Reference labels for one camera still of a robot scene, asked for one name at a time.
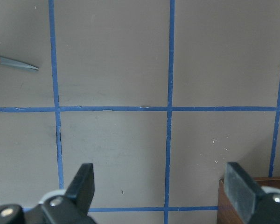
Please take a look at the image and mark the dark wooden drawer cabinet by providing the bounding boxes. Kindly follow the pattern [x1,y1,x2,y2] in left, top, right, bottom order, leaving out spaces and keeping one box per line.
[217,177,280,224]

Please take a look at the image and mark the grey orange scissors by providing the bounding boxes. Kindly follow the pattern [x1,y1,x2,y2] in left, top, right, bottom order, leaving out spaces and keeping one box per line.
[0,56,39,71]

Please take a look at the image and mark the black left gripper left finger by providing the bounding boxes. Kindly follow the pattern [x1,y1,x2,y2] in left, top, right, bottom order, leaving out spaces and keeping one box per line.
[41,163,95,224]

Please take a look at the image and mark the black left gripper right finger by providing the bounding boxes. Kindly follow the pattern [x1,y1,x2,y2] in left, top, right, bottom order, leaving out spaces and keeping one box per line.
[224,162,280,224]

